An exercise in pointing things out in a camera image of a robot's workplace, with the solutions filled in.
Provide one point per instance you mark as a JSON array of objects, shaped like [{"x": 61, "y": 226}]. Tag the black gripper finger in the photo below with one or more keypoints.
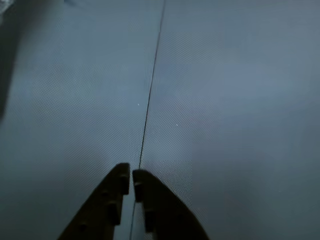
[
  {"x": 100, "y": 212},
  {"x": 170, "y": 217}
]

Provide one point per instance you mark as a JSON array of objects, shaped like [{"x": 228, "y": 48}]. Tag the dark grey table mat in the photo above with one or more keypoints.
[
  {"x": 225, "y": 112},
  {"x": 75, "y": 112}
]

